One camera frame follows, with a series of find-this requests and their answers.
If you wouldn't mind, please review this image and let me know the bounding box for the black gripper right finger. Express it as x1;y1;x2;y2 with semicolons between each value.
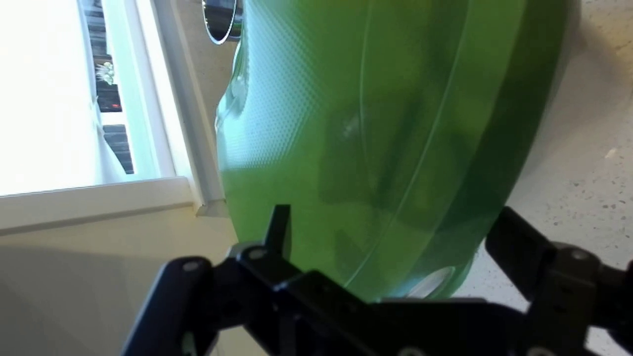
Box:
484;206;555;301

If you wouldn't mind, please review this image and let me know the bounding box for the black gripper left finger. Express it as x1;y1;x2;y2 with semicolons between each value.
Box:
262;204;290;257

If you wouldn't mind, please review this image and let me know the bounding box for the green trash can lid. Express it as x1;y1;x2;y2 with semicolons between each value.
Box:
215;0;577;301

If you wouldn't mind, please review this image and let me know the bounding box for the round steel bowl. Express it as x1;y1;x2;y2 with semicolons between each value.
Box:
201;0;243;46

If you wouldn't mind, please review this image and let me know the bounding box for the white window frame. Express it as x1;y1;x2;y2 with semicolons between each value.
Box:
0;0;217;234

